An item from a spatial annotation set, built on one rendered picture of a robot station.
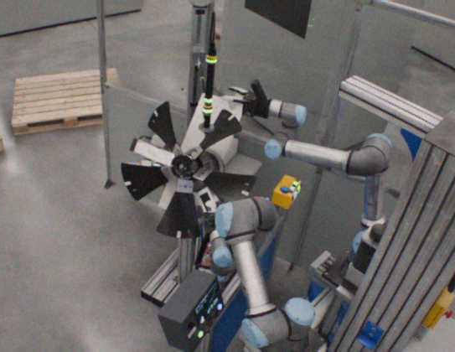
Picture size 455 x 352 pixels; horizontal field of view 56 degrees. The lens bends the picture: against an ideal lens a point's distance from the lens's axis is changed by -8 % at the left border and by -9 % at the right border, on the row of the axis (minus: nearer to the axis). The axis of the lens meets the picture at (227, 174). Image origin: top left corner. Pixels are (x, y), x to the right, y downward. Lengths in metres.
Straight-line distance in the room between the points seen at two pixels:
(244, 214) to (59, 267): 2.09
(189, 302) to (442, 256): 0.88
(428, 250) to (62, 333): 2.38
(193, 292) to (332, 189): 1.46
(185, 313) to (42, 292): 1.86
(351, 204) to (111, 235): 1.82
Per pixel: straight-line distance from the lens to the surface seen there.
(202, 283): 1.74
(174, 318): 1.65
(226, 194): 2.21
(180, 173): 2.28
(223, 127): 2.28
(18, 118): 4.89
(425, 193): 1.33
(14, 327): 3.25
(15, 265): 3.58
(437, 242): 1.40
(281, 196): 2.44
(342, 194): 2.92
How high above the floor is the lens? 2.63
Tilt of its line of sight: 39 degrees down
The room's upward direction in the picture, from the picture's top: 7 degrees clockwise
